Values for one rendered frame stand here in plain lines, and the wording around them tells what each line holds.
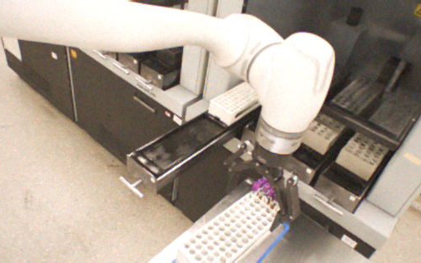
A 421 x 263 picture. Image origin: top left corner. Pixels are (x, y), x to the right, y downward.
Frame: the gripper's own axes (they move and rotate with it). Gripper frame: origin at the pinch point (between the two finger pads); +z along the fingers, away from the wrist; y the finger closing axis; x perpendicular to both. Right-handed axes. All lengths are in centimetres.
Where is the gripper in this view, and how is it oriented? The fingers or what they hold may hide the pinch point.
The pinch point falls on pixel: (252, 205)
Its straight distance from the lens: 82.9
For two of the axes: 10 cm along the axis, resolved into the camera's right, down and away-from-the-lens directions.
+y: 6.9, 5.4, -4.8
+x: 7.1, -3.6, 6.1
